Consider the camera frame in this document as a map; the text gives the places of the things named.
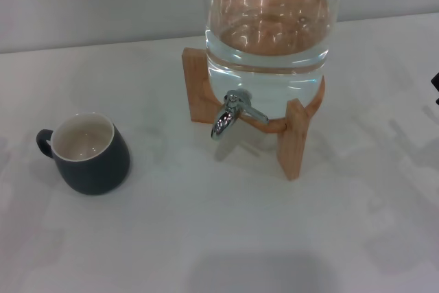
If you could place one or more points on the chrome faucet with lever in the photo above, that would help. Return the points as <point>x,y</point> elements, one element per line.
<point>224,119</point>

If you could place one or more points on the black ceramic cup white inside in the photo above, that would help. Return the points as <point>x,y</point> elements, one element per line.
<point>92,173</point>

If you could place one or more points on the glass water dispenser jar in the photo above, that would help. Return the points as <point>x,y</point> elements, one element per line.
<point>267,49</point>

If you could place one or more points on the wooden dispenser stand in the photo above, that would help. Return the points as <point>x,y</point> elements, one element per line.
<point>195,83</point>

